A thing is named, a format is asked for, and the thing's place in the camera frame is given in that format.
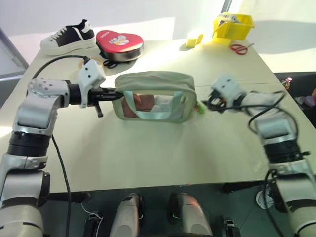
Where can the silver rounded robot leg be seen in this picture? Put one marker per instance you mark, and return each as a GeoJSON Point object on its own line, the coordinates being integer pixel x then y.
{"type": "Point", "coordinates": [127, 217]}
{"type": "Point", "coordinates": [191, 217]}

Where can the white sneaker on floor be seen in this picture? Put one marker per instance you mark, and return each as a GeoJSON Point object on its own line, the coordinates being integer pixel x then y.
{"type": "Point", "coordinates": [262, 198]}

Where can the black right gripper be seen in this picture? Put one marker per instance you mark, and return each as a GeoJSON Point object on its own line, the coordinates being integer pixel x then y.
{"type": "Point", "coordinates": [217, 100]}

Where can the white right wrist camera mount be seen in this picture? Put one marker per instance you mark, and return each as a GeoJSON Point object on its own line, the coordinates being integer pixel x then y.
{"type": "Point", "coordinates": [227, 88]}

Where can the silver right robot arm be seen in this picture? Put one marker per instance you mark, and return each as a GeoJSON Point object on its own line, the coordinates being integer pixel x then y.
{"type": "Point", "coordinates": [274, 128]}

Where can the red heart-shaped tin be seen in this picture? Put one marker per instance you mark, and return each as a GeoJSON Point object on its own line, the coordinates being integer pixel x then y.
{"type": "Point", "coordinates": [118, 42]}

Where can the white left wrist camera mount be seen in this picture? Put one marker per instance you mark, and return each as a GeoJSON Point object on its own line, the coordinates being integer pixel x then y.
{"type": "Point", "coordinates": [90, 74]}

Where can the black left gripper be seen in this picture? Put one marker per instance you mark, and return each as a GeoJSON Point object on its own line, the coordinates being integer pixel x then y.
{"type": "Point", "coordinates": [93, 95]}

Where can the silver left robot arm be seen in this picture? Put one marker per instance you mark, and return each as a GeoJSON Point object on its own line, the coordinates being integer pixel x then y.
{"type": "Point", "coordinates": [32, 118]}

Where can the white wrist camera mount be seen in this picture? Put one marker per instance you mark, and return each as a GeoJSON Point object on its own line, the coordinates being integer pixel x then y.
{"type": "Point", "coordinates": [90, 74]}
{"type": "Point", "coordinates": [227, 88]}

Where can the yellow plastic bin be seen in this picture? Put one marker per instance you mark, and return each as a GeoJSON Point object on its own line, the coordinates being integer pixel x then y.
{"type": "Point", "coordinates": [233, 29]}

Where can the pink item inside pouch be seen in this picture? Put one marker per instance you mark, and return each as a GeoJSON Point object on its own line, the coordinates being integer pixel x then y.
{"type": "Point", "coordinates": [133, 106]}

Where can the green zip pouch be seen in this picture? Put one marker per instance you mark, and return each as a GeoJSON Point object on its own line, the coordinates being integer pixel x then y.
{"type": "Point", "coordinates": [153, 80]}

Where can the black and white sneaker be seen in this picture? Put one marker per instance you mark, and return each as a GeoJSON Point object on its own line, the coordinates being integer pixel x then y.
{"type": "Point", "coordinates": [69, 38]}

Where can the grey metal frame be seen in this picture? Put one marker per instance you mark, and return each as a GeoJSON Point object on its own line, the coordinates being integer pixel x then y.
{"type": "Point", "coordinates": [12, 51]}

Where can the card stack in bin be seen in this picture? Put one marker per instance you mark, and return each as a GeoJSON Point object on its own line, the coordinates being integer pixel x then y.
{"type": "Point", "coordinates": [229, 17]}

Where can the white item inside pouch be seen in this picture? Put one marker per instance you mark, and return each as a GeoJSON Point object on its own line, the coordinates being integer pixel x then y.
{"type": "Point", "coordinates": [168, 106]}

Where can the small yellow box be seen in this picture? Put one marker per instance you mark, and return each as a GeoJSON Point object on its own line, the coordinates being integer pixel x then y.
{"type": "Point", "coordinates": [193, 40]}

